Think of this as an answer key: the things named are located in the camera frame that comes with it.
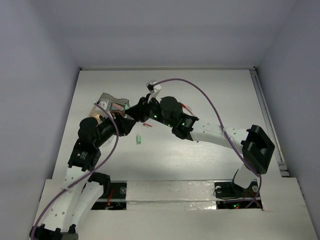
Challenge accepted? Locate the light green marker cap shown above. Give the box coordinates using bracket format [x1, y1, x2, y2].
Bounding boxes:
[136, 135, 142, 145]

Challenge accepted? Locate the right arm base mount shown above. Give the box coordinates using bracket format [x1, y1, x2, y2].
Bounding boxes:
[213, 170, 263, 210]

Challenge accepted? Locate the red pen clear barrel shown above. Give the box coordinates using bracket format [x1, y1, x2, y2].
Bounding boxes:
[181, 103, 196, 117]

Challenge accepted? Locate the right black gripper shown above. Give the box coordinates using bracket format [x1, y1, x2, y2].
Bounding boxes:
[125, 92, 175, 128]

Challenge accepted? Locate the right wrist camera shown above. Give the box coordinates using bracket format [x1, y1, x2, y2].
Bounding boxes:
[146, 80, 162, 103]

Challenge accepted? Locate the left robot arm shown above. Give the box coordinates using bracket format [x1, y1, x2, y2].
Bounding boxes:
[29, 112, 136, 240]

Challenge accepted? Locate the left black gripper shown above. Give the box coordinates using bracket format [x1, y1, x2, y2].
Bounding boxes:
[93, 111, 135, 148]

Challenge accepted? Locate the grey translucent container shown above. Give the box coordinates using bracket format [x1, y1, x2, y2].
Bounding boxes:
[98, 92, 130, 111]

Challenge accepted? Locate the orange translucent container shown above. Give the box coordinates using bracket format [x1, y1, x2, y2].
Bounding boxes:
[89, 103, 126, 123]

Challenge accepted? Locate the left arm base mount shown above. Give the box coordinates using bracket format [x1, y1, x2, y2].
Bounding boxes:
[88, 172, 127, 211]

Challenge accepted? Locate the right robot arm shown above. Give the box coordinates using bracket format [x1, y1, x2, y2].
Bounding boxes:
[124, 96, 275, 196]

